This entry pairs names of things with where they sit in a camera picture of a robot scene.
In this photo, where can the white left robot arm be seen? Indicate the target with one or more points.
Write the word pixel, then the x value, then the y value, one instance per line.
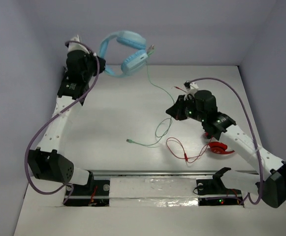
pixel 47 161

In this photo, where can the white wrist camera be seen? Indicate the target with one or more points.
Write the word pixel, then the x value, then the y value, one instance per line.
pixel 75 45
pixel 191 90

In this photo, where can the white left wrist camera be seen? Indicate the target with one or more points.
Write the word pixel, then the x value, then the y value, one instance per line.
pixel 75 45

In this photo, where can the red headphones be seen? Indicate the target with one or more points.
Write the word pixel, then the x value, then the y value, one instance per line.
pixel 217 147

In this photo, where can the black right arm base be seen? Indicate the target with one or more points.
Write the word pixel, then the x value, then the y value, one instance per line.
pixel 212 192

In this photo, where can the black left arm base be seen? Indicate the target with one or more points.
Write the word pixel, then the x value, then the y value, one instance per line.
pixel 81 196

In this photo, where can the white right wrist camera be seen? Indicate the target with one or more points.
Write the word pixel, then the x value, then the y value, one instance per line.
pixel 191 90

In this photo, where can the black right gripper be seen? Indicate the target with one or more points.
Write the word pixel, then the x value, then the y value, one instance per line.
pixel 180 103

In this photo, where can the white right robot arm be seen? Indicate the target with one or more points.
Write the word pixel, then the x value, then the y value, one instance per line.
pixel 269 182

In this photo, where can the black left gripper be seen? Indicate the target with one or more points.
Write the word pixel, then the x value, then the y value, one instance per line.
pixel 96 68

